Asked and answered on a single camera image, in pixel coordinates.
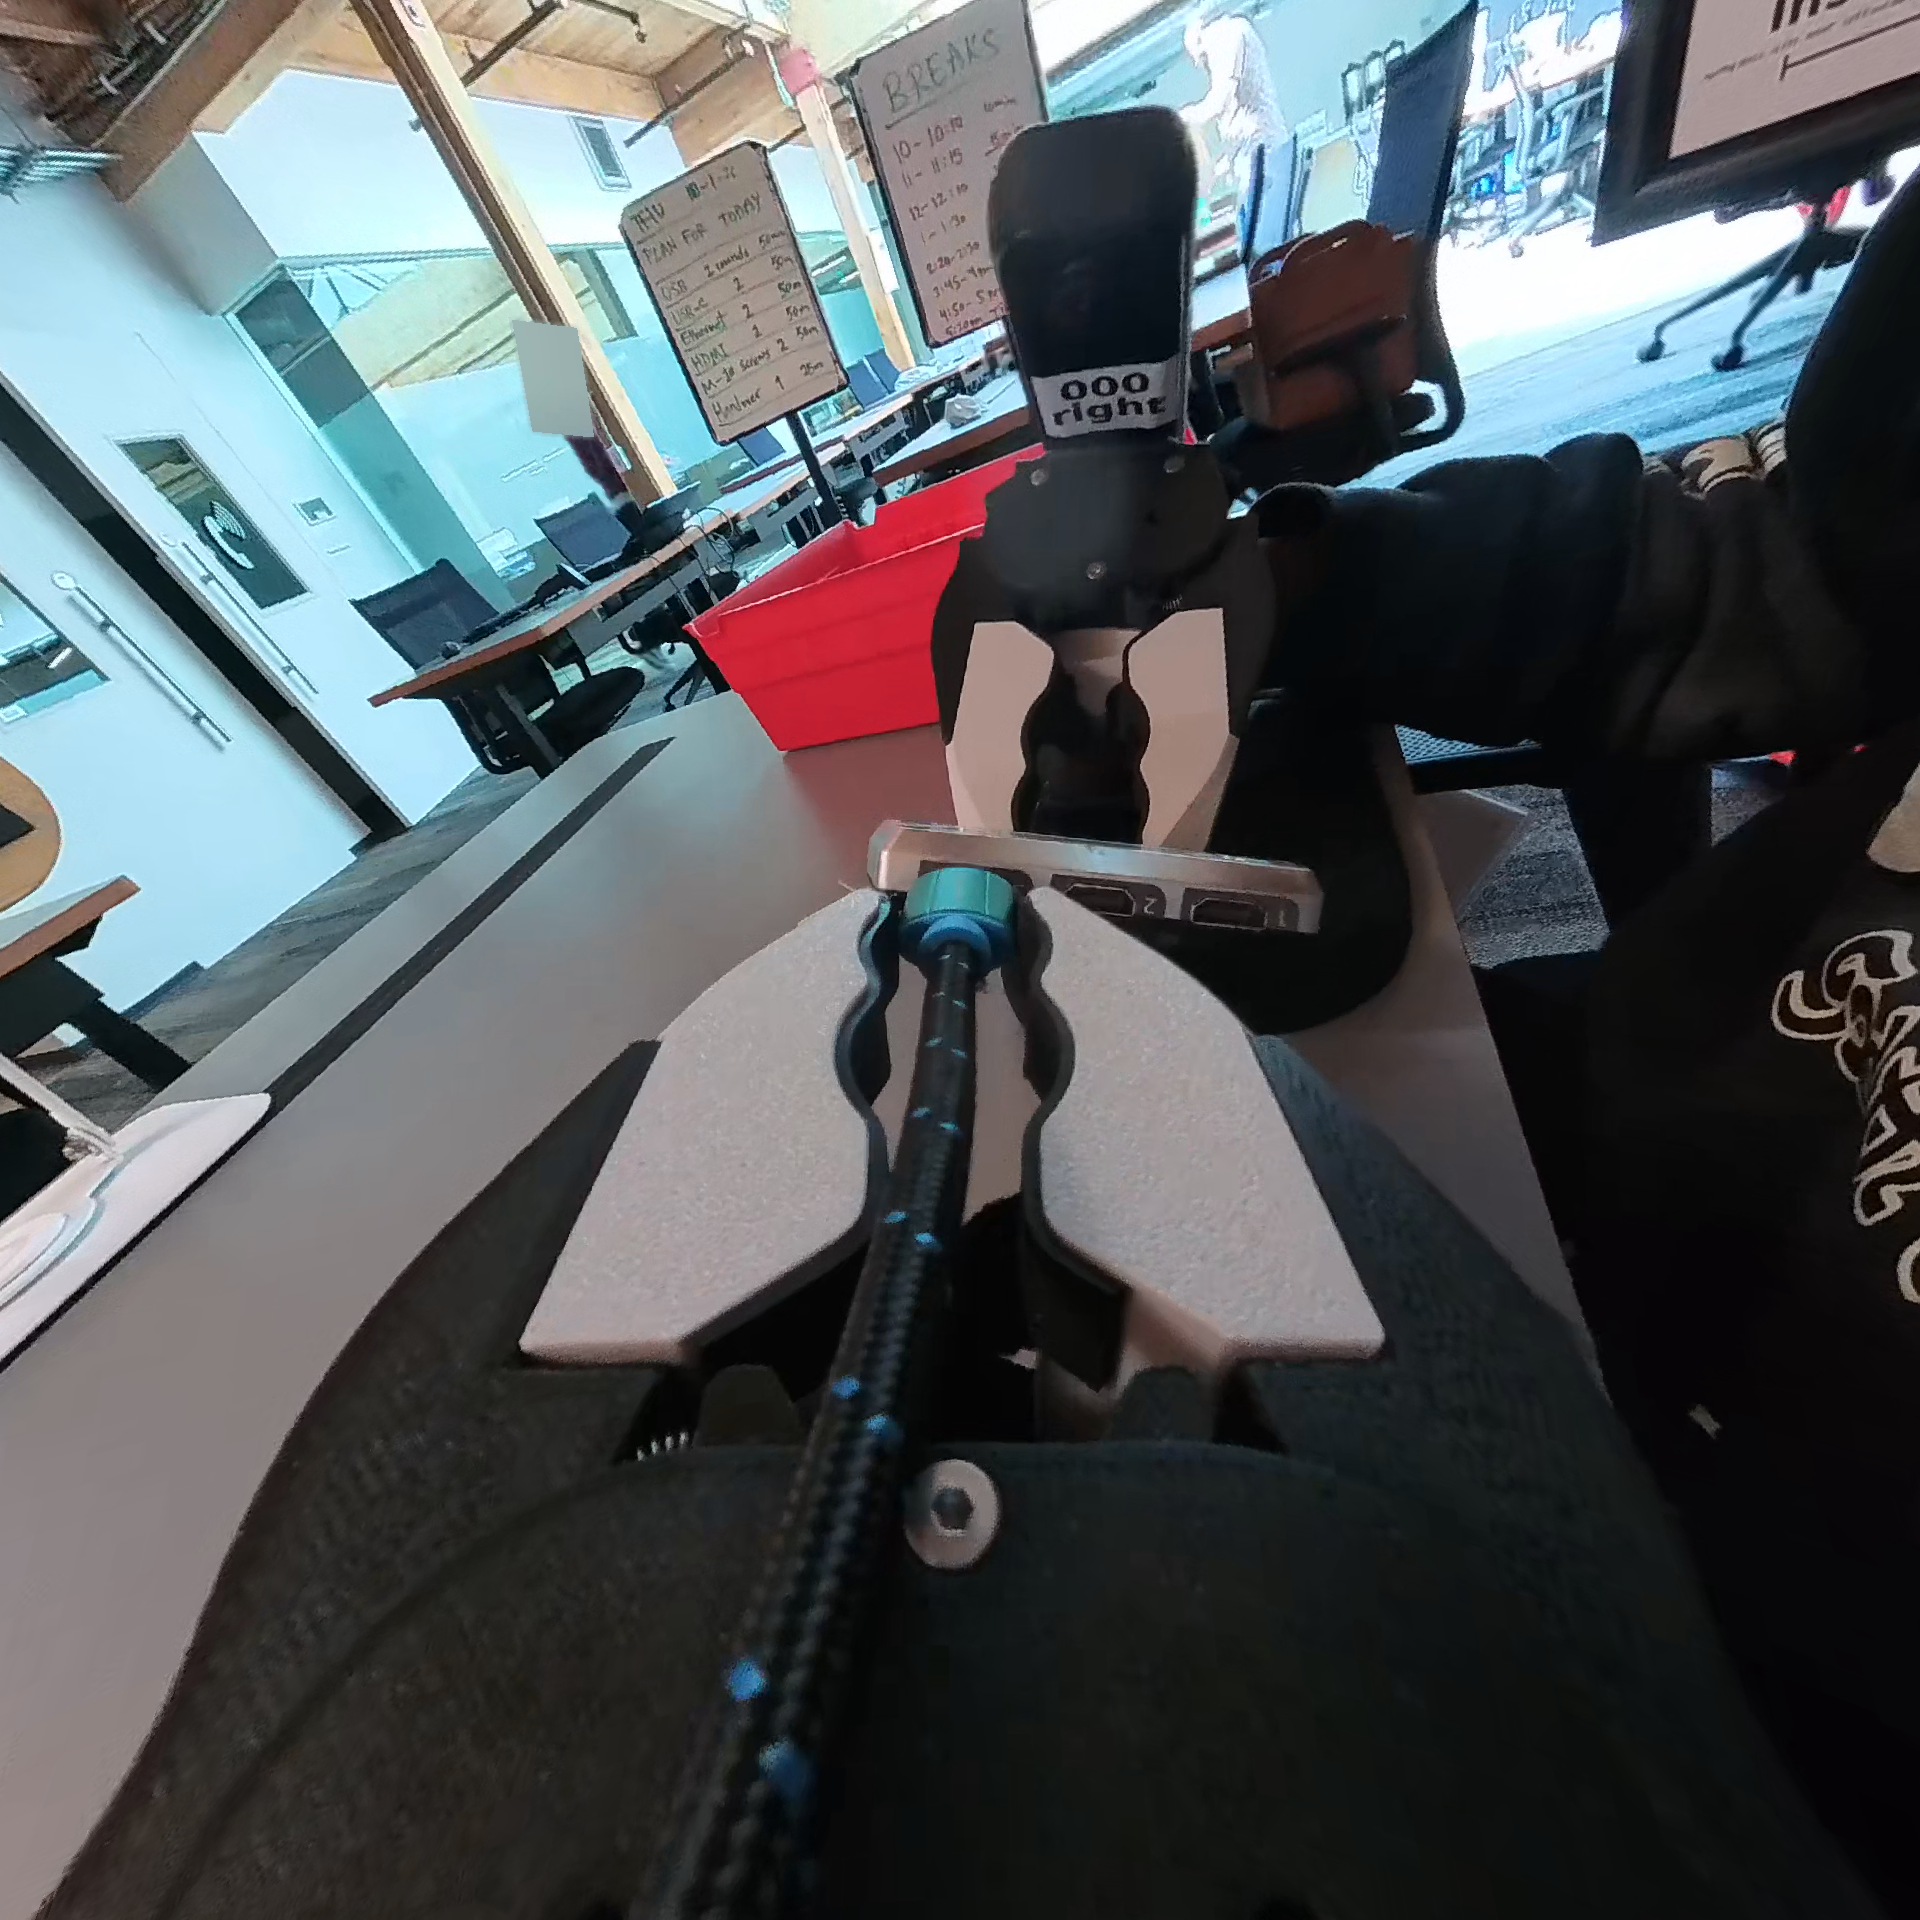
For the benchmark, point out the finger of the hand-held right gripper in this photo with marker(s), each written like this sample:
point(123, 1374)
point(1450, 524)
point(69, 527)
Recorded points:
point(1192, 721)
point(993, 721)

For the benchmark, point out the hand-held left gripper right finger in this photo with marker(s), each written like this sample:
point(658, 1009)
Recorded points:
point(1199, 1187)

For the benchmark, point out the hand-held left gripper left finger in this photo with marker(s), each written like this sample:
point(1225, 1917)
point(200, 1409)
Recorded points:
point(718, 1173)

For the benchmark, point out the grey multiport hub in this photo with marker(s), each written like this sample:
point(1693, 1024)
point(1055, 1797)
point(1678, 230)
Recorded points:
point(1172, 878)

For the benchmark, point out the person's right forearm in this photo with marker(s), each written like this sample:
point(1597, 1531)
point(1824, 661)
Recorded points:
point(1575, 600)

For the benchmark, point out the red plastic bin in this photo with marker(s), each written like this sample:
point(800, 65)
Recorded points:
point(839, 632)

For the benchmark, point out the brown chair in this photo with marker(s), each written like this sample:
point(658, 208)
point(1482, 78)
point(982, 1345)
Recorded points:
point(1336, 318)

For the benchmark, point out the black textured pad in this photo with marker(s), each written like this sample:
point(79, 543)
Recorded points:
point(1336, 929)

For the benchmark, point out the tall black office chair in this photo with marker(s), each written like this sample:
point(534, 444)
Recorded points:
point(1417, 153)

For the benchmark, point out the wooden desk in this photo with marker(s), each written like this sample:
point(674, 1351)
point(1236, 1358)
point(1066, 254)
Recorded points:
point(58, 914)
point(599, 600)

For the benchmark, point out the person's black printed hoodie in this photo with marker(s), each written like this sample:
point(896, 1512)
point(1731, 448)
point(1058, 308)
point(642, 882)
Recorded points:
point(1726, 1198)

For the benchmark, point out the black framed screen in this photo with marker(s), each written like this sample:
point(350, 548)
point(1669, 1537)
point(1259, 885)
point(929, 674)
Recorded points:
point(1771, 92)

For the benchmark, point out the white door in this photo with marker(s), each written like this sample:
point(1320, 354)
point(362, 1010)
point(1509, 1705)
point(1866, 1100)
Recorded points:
point(152, 675)

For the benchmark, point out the whiteboard with black frame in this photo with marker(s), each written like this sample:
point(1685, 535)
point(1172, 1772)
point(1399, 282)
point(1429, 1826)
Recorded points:
point(944, 165)
point(718, 284)

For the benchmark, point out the white stand with base plate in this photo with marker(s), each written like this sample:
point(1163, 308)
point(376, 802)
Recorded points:
point(164, 1173)

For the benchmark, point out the black board wooden frame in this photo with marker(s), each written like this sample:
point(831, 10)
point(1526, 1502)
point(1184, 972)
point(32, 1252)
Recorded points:
point(21, 841)

